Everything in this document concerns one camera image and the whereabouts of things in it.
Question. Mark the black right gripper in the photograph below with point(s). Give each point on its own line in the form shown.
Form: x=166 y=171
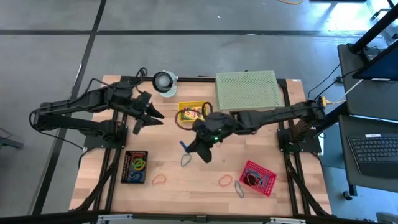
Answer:
x=217 y=126

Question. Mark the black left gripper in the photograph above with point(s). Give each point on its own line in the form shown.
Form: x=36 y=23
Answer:
x=133 y=102

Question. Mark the Crayola crayon box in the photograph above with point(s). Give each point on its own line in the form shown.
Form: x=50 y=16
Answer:
x=185 y=113
x=196 y=113

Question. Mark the black silicone wristband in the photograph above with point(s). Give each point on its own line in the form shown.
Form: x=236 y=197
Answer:
x=247 y=180

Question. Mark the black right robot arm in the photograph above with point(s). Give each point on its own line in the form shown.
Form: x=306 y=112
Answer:
x=273 y=113

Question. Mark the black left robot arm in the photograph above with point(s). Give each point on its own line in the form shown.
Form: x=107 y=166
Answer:
x=77 y=101

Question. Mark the black side desk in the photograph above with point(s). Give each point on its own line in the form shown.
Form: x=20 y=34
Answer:
x=351 y=77
x=343 y=155

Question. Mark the yellow plastic basket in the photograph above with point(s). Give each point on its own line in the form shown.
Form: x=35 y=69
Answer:
x=183 y=104

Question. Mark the orange silicone wristband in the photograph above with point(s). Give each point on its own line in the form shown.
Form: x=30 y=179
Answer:
x=152 y=180
x=219 y=181

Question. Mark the black plastic basket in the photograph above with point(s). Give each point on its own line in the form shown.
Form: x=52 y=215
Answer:
x=125 y=168

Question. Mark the black table edge bar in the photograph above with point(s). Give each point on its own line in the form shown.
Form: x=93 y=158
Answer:
x=171 y=215

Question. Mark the red plastic basket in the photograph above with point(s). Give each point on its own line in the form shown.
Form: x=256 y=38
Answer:
x=267 y=188

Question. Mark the green perforated metal shelf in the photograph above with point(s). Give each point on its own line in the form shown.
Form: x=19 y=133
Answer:
x=248 y=90

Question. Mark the grey chair base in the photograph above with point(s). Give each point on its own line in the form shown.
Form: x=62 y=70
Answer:
x=9 y=141

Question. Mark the black caster wheel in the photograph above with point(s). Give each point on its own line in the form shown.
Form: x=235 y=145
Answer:
x=347 y=195

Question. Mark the black computer keyboard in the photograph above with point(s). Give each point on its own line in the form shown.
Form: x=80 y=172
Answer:
x=373 y=152

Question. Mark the grey box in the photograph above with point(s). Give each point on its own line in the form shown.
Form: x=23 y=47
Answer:
x=387 y=217

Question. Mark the dark computer monitor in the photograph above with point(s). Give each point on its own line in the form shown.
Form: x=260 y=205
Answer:
x=382 y=67

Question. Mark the black monitor stand pole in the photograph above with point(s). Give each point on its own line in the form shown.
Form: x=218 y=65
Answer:
x=376 y=28

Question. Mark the black aluminium table frame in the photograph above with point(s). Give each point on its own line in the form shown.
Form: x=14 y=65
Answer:
x=192 y=79

